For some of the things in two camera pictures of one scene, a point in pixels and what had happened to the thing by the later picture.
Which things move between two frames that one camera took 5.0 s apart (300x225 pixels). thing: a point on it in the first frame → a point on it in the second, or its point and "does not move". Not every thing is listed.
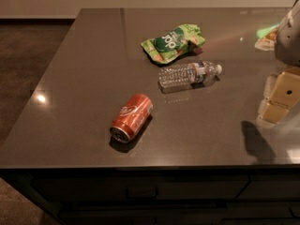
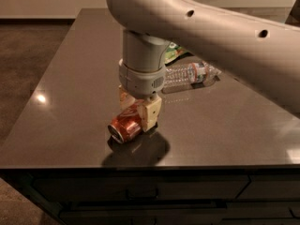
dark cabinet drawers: [165, 195] does not move
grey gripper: [289, 37] → [141, 81]
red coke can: [130, 116] does not move
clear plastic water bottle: [187, 76] does not move
